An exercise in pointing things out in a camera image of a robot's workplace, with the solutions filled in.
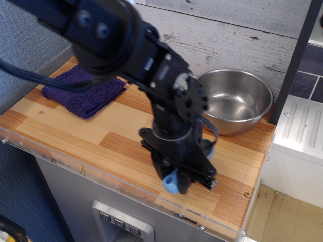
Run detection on blue and grey toy spoon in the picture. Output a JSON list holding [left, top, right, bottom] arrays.
[[163, 139, 217, 194]]

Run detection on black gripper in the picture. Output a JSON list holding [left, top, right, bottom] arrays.
[[139, 128, 203, 194]]

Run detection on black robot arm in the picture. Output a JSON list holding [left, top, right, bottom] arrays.
[[1, 1, 216, 194]]

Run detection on stainless steel bowl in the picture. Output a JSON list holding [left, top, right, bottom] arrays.
[[198, 69, 273, 136]]

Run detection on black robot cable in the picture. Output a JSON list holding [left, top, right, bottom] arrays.
[[0, 59, 101, 93]]

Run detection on white toy sink counter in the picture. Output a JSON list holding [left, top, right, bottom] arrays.
[[261, 95, 322, 207]]

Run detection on dark right frame post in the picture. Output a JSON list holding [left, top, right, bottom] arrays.
[[269, 0, 322, 125]]

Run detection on purple folded towel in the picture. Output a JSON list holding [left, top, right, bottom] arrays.
[[42, 77, 126, 119]]

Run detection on silver dispenser button panel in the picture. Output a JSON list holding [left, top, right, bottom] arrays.
[[92, 200, 155, 241]]

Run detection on yellow object at corner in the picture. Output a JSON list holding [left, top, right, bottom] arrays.
[[1, 222, 31, 242]]

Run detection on clear acrylic table edge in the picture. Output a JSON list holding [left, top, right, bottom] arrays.
[[1, 123, 274, 241]]

